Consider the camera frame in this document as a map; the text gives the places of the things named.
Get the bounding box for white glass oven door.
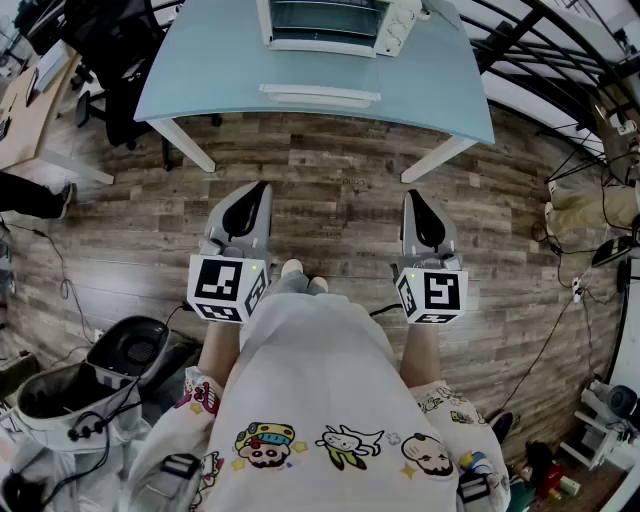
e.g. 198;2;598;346
257;37;384;110

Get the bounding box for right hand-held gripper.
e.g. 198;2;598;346
392;188;470;326

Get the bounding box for white toaster oven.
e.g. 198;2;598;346
255;0;434;59

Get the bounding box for red box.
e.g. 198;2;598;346
541;462;567;497

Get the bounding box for grey fabric bag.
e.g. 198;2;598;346
0;359;154;512

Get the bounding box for white cartoon print shirt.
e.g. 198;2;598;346
124;292;511;512

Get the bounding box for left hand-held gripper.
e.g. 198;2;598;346
187;180;275;325

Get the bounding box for grey jeans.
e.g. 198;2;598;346
263;267;322;302

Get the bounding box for white table leg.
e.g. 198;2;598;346
399;135;477;185
147;118;218;174

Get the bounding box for person's left forearm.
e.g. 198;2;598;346
198;318;242;390

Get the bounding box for black tripod stand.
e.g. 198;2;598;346
543;119;614;185

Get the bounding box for white shelf rack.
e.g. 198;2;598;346
558;378;640;472

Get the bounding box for white box on desk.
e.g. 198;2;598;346
33;42;70;94

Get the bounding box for person's right forearm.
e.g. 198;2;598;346
398;322;442;390

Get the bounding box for black strap buckle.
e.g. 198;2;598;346
159;452;202;482
456;471;490;504

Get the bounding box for wooden desk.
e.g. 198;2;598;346
0;39;116;186

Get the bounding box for black metal railing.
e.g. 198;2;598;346
459;0;640;169

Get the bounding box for black round helmet device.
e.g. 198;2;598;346
85;314;172;387

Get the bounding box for black office chair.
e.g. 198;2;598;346
62;0;224;172

